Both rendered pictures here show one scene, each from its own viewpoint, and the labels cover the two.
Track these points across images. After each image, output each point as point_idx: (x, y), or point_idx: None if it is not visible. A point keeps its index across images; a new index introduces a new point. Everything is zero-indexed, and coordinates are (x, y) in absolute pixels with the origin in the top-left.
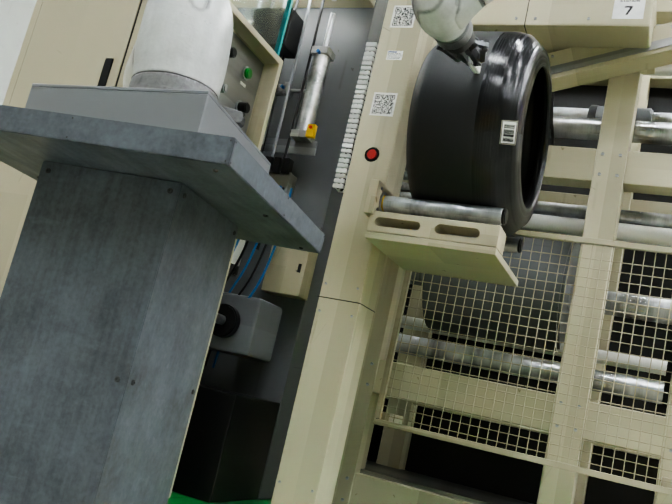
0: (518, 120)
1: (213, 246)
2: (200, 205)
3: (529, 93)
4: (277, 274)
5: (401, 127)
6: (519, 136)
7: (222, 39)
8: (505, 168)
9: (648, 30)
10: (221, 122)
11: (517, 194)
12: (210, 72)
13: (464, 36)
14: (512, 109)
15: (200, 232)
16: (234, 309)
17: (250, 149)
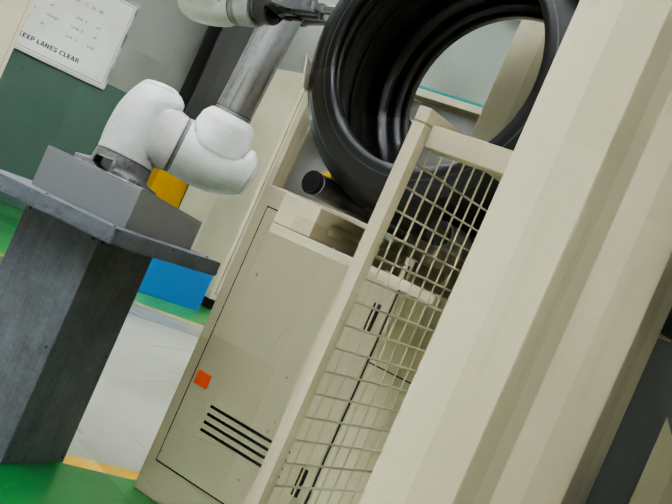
0: (319, 52)
1: (66, 244)
2: (48, 215)
3: (351, 9)
4: None
5: (481, 127)
6: (323, 71)
7: (120, 113)
8: (312, 119)
9: None
10: (63, 161)
11: (342, 147)
12: (106, 137)
13: (233, 8)
14: (318, 43)
15: (49, 232)
16: None
17: (105, 177)
